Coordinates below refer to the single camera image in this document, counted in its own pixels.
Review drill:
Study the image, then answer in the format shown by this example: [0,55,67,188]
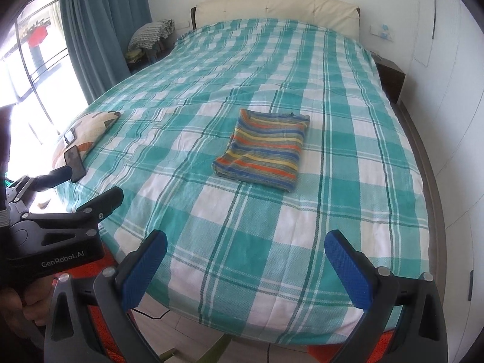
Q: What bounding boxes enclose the white wardrobe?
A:
[410,0,484,312]

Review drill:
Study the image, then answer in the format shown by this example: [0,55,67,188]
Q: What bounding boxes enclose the patterned beige pillow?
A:
[51,110,122,169]

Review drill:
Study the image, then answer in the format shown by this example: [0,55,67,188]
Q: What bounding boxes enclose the black floor cable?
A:
[132,307,172,320]

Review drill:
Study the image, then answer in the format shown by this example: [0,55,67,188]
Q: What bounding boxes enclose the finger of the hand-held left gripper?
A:
[75,186,125,237]

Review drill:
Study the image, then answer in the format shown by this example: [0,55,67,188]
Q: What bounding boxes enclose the checkered folded cloth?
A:
[128,19,177,52]

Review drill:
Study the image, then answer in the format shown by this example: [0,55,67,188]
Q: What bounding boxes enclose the window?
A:
[0,0,90,169]

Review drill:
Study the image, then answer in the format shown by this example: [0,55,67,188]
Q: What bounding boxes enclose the cream bed headboard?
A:
[190,0,361,41]

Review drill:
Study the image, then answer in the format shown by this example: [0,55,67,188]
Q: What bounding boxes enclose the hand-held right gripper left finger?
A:
[44,230,168,363]

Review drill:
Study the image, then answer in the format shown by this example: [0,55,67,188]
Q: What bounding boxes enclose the striped knit sweater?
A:
[212,108,311,193]

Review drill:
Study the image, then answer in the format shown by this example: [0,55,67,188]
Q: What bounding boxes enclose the black smartphone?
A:
[63,144,87,183]

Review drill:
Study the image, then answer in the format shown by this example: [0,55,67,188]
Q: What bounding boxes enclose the white wall outlet panel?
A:
[368,25,394,42]

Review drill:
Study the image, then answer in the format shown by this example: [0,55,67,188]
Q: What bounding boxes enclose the person's left hand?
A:
[0,272,58,328]

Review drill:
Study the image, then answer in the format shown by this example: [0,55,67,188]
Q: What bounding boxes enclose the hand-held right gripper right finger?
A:
[324,230,449,363]

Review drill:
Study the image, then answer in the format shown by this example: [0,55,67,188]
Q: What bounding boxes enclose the teal curtain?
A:
[57,0,152,105]

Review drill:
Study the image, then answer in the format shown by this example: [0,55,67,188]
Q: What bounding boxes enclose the bed with teal plaid cover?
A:
[57,18,430,347]

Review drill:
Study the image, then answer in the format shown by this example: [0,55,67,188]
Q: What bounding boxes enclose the dark wooden nightstand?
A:
[372,54,406,105]

